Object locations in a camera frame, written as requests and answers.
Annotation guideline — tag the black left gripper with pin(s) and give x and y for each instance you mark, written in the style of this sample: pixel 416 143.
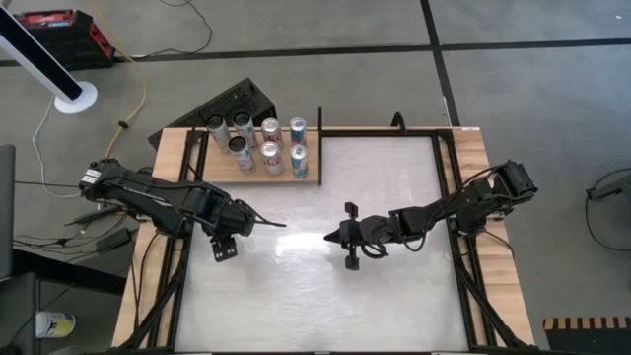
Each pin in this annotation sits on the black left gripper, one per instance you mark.
pixel 231 217

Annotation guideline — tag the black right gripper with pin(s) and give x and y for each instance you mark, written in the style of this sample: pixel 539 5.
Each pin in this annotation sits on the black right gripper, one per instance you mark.
pixel 370 231

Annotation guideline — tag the silver Diet Coke can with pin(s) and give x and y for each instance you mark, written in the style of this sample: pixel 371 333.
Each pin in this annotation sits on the silver Diet Coke can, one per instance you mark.
pixel 272 158
pixel 272 133

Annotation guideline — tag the blue silver Red Bull can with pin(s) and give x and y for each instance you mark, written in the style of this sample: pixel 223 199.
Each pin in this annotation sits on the blue silver Red Bull can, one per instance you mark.
pixel 299 162
pixel 298 132

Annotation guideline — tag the white Celsius peach can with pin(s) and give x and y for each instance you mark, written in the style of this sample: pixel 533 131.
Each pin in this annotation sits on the white Celsius peach can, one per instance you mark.
pixel 245 130

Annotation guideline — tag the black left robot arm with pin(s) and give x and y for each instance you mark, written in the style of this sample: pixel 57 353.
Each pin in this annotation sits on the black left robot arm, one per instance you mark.
pixel 148 197

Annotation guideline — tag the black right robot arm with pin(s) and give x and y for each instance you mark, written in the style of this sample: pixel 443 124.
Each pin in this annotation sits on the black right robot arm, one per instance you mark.
pixel 473 197

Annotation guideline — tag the black mesh computer tower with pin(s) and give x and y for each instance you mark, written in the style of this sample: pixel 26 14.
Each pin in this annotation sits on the black mesh computer tower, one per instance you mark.
pixel 222 103

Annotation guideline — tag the black power adapter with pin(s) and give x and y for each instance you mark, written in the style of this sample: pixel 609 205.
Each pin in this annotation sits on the black power adapter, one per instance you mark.
pixel 113 240

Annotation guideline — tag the white black tower fan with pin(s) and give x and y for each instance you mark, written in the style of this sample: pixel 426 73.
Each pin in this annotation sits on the white black tower fan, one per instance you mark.
pixel 74 98

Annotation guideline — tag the white canister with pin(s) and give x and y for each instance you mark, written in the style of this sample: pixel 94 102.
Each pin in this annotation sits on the white canister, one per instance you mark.
pixel 54 325

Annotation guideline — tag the black tan striped panel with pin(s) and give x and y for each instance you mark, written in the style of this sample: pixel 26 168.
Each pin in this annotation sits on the black tan striped panel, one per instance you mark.
pixel 586 335

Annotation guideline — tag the red black toolbox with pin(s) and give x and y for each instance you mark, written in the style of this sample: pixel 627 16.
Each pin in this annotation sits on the red black toolbox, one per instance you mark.
pixel 64 39

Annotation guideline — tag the grey stand base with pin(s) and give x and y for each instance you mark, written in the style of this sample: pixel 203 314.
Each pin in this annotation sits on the grey stand base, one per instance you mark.
pixel 611 188

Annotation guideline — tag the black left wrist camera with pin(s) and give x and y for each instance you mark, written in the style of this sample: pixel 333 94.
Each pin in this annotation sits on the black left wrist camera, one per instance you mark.
pixel 224 249

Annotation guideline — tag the wooden shelf with black frame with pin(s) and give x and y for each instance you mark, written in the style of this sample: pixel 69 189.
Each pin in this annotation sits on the wooden shelf with black frame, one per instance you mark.
pixel 222 170

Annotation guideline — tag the black metal table frame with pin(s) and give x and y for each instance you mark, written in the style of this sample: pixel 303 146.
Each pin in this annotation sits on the black metal table frame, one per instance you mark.
pixel 384 133

